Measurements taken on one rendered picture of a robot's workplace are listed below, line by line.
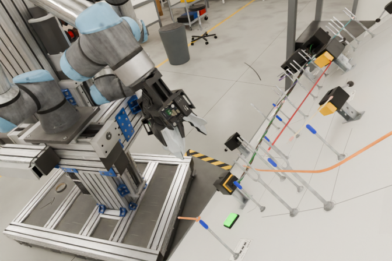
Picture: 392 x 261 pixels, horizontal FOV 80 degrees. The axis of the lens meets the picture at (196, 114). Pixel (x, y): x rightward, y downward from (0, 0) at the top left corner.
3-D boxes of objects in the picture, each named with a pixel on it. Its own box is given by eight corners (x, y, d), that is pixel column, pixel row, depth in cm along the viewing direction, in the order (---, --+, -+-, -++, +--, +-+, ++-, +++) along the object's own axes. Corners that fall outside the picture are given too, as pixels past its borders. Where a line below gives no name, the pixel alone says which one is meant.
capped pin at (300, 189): (300, 193, 44) (266, 161, 44) (296, 191, 45) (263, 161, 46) (305, 187, 44) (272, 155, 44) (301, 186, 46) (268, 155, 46)
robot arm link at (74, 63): (105, 67, 61) (130, 49, 55) (75, 90, 53) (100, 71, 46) (83, 42, 58) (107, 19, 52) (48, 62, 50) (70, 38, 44)
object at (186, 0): (191, 31, 558) (181, -20, 495) (175, 31, 584) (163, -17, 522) (211, 17, 620) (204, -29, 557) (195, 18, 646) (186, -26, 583)
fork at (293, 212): (296, 217, 39) (235, 158, 40) (288, 218, 41) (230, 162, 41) (299, 207, 41) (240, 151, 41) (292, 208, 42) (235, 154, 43)
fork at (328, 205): (332, 211, 34) (261, 143, 34) (322, 212, 35) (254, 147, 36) (336, 200, 35) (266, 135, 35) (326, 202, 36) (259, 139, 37)
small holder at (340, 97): (377, 93, 49) (352, 70, 50) (357, 123, 47) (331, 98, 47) (359, 99, 54) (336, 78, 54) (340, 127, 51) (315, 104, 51)
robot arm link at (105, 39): (91, 17, 49) (114, -7, 44) (126, 60, 53) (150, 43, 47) (62, 30, 43) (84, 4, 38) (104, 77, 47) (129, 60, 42)
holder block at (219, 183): (232, 182, 64) (221, 172, 64) (241, 182, 59) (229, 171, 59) (223, 194, 62) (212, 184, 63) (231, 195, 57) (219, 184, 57)
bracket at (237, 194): (248, 195, 62) (235, 182, 63) (252, 195, 60) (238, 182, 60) (238, 208, 61) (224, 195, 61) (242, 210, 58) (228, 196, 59)
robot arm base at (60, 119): (35, 133, 94) (20, 113, 89) (60, 110, 106) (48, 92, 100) (64, 134, 90) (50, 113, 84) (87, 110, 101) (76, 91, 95)
